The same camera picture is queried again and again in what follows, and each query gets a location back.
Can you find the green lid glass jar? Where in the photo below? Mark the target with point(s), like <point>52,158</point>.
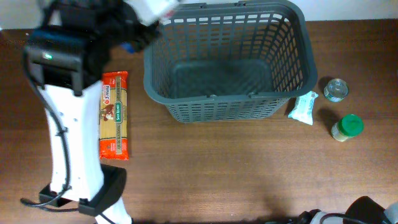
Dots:
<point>347,127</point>

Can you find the blue cardboard box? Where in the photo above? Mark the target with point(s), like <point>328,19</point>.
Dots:
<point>128,47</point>

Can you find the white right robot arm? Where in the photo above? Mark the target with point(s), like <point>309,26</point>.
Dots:
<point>364,210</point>

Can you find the grey plastic shopping basket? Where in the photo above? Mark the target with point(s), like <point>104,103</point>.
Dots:
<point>241,60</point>

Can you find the small metal tin can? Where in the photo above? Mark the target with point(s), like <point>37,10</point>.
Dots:
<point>336,90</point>

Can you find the white green wrapped snack pack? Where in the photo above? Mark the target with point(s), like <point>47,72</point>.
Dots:
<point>303,108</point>

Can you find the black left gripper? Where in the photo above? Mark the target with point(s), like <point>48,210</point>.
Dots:
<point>150,33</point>

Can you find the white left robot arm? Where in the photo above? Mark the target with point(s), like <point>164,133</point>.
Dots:
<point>63,62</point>

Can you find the orange spaghetti packet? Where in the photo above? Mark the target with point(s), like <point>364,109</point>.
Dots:
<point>113,139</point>

